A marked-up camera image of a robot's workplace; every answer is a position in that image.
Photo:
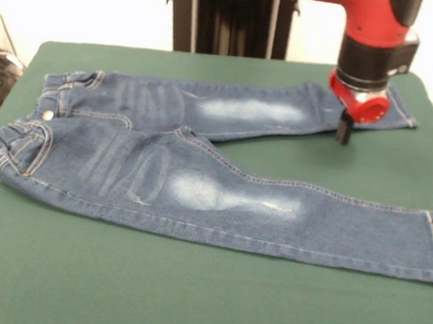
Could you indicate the blue denim jeans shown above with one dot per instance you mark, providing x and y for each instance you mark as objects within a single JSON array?
[{"x": 162, "y": 172}]

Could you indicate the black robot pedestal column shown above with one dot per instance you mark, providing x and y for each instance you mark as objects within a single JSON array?
[{"x": 232, "y": 19}]

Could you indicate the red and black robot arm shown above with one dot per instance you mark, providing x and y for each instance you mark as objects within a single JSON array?
[{"x": 375, "y": 39}]

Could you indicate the dark green table cloth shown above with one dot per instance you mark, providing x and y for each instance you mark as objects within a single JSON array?
[{"x": 76, "y": 290}]

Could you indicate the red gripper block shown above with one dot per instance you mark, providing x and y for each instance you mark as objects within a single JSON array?
[{"x": 369, "y": 111}]

